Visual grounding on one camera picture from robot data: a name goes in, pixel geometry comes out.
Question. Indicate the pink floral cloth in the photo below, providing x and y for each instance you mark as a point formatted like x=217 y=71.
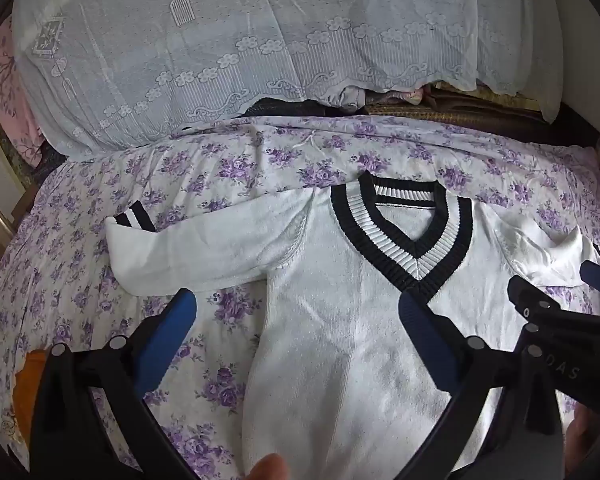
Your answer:
x=5 y=75

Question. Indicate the person's right hand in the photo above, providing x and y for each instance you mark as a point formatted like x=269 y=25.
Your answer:
x=580 y=440

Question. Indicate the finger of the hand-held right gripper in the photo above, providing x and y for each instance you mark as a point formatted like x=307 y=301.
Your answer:
x=597 y=275
x=522 y=295

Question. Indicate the white sweater with black trim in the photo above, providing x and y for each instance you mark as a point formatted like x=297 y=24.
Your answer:
x=330 y=335

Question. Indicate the white lace cover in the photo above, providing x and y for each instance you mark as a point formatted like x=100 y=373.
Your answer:
x=230 y=35

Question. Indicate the stack of folded blankets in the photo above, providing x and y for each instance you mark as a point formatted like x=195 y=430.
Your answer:
x=455 y=100

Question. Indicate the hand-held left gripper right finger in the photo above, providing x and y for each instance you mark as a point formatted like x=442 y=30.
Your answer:
x=425 y=340

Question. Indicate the person's left hand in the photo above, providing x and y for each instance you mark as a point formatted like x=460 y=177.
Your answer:
x=270 y=469

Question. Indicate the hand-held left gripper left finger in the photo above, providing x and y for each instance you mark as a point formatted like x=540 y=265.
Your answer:
x=172 y=330

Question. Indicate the purple floral bedsheet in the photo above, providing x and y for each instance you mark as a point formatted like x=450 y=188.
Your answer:
x=205 y=160

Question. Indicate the orange cloth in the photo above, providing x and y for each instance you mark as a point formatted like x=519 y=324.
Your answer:
x=30 y=390

